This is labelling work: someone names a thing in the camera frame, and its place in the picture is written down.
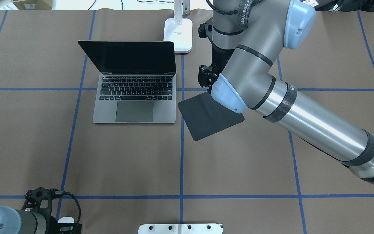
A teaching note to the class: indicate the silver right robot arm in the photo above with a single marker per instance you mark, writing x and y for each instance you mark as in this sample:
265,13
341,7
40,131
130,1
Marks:
253,33

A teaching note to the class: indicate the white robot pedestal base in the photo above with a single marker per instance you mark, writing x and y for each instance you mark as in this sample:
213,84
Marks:
189,228

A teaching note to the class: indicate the grey laptop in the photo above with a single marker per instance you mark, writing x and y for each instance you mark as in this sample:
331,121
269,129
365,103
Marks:
137,81

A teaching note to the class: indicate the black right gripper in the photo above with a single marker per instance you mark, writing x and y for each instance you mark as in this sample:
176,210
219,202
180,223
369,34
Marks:
219,58

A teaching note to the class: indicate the white desk lamp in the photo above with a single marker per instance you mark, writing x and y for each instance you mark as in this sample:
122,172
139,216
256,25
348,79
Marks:
178,29

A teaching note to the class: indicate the black mouse pad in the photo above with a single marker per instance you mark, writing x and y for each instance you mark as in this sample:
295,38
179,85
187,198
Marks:
204,116

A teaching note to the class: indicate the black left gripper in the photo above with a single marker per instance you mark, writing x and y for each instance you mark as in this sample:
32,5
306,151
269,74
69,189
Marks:
51,224

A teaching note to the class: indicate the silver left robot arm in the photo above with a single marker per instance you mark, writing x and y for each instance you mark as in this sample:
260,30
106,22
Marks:
13,222

